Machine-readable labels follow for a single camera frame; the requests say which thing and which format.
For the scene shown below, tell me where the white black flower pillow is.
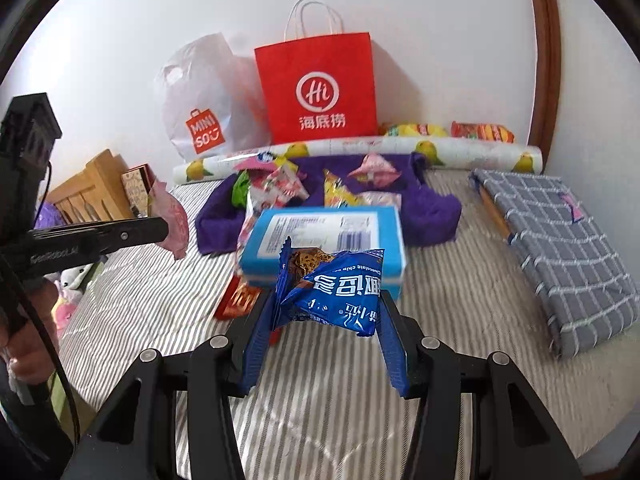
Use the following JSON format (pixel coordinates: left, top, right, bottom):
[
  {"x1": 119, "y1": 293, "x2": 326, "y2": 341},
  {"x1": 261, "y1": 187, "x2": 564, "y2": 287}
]
[{"x1": 60, "y1": 262, "x2": 91, "y2": 291}]

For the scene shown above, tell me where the purple towel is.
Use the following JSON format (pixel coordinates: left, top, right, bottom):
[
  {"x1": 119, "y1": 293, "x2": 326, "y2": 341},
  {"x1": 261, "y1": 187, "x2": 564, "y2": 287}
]
[{"x1": 194, "y1": 152, "x2": 462, "y2": 256}]

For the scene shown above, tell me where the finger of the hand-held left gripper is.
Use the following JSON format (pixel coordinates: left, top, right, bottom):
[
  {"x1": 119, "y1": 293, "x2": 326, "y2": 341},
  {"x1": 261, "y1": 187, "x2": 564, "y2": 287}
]
[{"x1": 100, "y1": 216, "x2": 171, "y2": 256}]

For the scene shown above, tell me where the light pink snack packet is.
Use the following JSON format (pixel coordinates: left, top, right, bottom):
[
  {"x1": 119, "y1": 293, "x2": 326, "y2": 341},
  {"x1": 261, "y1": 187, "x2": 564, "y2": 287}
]
[{"x1": 149, "y1": 178, "x2": 190, "y2": 261}]

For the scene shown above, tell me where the person's left hand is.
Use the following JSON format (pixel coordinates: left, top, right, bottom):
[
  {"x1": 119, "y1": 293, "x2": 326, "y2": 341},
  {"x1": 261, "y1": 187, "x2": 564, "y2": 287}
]
[{"x1": 5, "y1": 279, "x2": 57, "y2": 387}]

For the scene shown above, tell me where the white plastic bag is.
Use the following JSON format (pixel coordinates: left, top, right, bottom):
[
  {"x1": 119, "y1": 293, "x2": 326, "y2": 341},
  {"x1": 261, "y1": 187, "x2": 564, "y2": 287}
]
[{"x1": 154, "y1": 32, "x2": 273, "y2": 161}]

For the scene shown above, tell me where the brown wooden door frame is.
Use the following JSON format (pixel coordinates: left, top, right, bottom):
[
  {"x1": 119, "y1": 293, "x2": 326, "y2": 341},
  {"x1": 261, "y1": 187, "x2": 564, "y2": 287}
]
[{"x1": 525, "y1": 0, "x2": 561, "y2": 147}]

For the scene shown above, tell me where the grey checked folded cloth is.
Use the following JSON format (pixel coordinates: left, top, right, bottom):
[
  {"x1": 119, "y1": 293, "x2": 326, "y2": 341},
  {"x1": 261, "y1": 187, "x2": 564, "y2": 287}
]
[{"x1": 469, "y1": 167, "x2": 640, "y2": 358}]

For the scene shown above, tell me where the person's left forearm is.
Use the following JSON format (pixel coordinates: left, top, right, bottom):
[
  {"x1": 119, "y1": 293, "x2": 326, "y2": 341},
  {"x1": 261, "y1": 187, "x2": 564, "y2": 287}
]
[{"x1": 0, "y1": 385, "x2": 76, "y2": 480}]

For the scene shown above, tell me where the pear print paper roll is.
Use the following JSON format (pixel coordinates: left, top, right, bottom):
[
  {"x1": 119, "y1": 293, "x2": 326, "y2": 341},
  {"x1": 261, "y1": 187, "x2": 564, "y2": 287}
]
[{"x1": 172, "y1": 136, "x2": 543, "y2": 183}]

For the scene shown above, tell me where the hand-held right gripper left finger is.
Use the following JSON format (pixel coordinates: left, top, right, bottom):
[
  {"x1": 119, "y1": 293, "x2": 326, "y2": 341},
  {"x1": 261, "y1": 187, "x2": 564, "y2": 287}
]
[{"x1": 62, "y1": 290, "x2": 275, "y2": 480}]

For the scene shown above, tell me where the green snack packet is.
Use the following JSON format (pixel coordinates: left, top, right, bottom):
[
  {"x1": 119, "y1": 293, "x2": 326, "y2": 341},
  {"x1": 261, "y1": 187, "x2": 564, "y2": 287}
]
[{"x1": 231, "y1": 171, "x2": 252, "y2": 207}]

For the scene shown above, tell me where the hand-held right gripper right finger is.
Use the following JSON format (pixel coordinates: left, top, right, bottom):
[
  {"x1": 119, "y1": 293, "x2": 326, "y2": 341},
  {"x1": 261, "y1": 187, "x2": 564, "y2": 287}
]
[{"x1": 377, "y1": 296, "x2": 583, "y2": 480}]

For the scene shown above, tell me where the blue cookie packet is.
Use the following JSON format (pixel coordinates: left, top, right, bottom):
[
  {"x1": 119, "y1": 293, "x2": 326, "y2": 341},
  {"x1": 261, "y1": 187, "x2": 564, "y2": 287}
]
[{"x1": 272, "y1": 236, "x2": 387, "y2": 339}]

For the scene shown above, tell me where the pink star print cloth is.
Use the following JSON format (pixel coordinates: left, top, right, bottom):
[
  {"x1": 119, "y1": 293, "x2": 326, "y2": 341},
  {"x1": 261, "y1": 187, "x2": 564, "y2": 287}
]
[{"x1": 52, "y1": 280, "x2": 77, "y2": 332}]

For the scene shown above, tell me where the patterned notebook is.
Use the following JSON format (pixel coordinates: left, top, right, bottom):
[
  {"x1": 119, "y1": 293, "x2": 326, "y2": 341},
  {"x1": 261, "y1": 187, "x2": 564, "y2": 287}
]
[{"x1": 120, "y1": 164, "x2": 156, "y2": 218}]

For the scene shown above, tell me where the black cable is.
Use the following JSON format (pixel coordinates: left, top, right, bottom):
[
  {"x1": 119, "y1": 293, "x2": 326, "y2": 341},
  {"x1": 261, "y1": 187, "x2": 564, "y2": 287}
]
[{"x1": 0, "y1": 255, "x2": 81, "y2": 448}]

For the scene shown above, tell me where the large pink yellow snack packet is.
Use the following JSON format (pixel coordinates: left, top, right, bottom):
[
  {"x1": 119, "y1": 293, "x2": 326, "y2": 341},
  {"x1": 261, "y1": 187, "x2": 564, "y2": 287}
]
[{"x1": 232, "y1": 152, "x2": 282, "y2": 176}]

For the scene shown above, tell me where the slim pink snack packet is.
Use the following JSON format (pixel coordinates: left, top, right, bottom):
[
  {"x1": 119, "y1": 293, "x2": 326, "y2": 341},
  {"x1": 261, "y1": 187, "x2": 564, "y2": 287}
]
[{"x1": 236, "y1": 205, "x2": 263, "y2": 266}]

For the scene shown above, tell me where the pale pink pastry packet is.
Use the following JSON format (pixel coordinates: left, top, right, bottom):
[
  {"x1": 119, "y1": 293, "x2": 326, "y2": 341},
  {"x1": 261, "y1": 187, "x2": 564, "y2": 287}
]
[{"x1": 360, "y1": 190, "x2": 402, "y2": 208}]

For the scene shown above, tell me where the red orange chips bag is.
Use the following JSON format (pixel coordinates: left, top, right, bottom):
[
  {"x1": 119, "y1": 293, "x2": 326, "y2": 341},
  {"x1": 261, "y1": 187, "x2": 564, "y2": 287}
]
[{"x1": 450, "y1": 121, "x2": 516, "y2": 143}]

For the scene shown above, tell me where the pink cartoon snack packet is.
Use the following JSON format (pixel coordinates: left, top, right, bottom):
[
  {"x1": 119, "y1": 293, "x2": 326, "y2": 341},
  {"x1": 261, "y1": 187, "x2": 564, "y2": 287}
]
[{"x1": 347, "y1": 153, "x2": 404, "y2": 186}]

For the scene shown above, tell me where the blue wet wipes pack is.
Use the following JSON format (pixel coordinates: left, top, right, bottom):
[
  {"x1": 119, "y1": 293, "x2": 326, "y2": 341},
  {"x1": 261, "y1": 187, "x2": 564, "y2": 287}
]
[{"x1": 237, "y1": 205, "x2": 406, "y2": 301}]

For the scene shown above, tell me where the red snack packet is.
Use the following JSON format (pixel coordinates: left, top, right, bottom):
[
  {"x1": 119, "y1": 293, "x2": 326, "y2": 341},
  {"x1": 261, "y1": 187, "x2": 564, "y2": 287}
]
[{"x1": 214, "y1": 280, "x2": 273, "y2": 322}]

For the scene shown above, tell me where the wooden headboard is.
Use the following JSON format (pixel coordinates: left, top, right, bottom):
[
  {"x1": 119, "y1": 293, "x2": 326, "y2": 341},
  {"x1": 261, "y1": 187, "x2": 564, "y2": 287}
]
[{"x1": 47, "y1": 149, "x2": 136, "y2": 223}]

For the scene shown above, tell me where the yellow chips bag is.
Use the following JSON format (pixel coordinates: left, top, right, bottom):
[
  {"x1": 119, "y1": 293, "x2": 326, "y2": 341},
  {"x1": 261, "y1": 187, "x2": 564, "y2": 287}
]
[{"x1": 378, "y1": 122, "x2": 448, "y2": 137}]

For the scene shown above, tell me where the pink strawberry snack packet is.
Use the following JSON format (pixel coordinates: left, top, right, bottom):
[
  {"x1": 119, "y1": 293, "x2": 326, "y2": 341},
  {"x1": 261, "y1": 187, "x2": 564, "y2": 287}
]
[{"x1": 247, "y1": 164, "x2": 309, "y2": 211}]

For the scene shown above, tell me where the red paper bag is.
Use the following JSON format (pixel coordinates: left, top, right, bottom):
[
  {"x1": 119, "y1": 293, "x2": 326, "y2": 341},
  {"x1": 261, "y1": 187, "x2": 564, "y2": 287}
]
[{"x1": 254, "y1": 0, "x2": 379, "y2": 145}]

